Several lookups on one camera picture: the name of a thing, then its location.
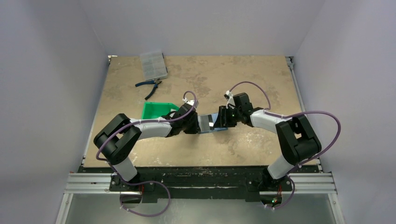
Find blue card holder wallet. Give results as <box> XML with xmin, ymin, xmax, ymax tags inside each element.
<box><xmin>197</xmin><ymin>113</ymin><xmax>229</xmax><ymax>134</ymax></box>

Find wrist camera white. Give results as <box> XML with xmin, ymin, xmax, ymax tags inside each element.
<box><xmin>224</xmin><ymin>90</ymin><xmax>235</xmax><ymax>108</ymax></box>
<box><xmin>187</xmin><ymin>99</ymin><xmax>199</xmax><ymax>108</ymax></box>

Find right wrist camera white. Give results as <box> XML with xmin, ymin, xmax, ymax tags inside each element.
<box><xmin>224</xmin><ymin>90</ymin><xmax>235</xmax><ymax>108</ymax></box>

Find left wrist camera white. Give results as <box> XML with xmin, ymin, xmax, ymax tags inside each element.
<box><xmin>187</xmin><ymin>99</ymin><xmax>199</xmax><ymax>108</ymax></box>

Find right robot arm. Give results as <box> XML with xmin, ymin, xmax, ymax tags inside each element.
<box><xmin>214</xmin><ymin>91</ymin><xmax>322</xmax><ymax>190</ymax></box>

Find black credit card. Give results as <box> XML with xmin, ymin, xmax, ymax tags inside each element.
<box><xmin>198</xmin><ymin>113</ymin><xmax>219</xmax><ymax>131</ymax></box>

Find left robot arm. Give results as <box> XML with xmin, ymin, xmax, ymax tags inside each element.
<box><xmin>93</xmin><ymin>100</ymin><xmax>199</xmax><ymax>191</ymax></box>

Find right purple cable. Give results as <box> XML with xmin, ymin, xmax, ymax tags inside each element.
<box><xmin>229</xmin><ymin>81</ymin><xmax>341</xmax><ymax>174</ymax></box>

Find clear plastic organizer box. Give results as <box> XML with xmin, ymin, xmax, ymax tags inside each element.
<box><xmin>140</xmin><ymin>50</ymin><xmax>168</xmax><ymax>81</ymax></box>

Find purple cable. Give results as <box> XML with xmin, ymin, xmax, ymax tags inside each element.
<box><xmin>229</xmin><ymin>81</ymin><xmax>341</xmax><ymax>174</ymax></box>
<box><xmin>95</xmin><ymin>90</ymin><xmax>198</xmax><ymax>163</ymax></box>

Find blue handled pliers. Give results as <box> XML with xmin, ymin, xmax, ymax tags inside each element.
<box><xmin>135</xmin><ymin>78</ymin><xmax>163</xmax><ymax>101</ymax></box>

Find green plastic bin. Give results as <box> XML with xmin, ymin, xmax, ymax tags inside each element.
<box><xmin>141</xmin><ymin>102</ymin><xmax>179</xmax><ymax>119</ymax></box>

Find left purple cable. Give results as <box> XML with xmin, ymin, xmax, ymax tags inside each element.
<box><xmin>95</xmin><ymin>90</ymin><xmax>198</xmax><ymax>163</ymax></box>

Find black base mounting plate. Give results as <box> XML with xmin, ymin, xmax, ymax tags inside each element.
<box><xmin>78</xmin><ymin>165</ymin><xmax>318</xmax><ymax>204</ymax></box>

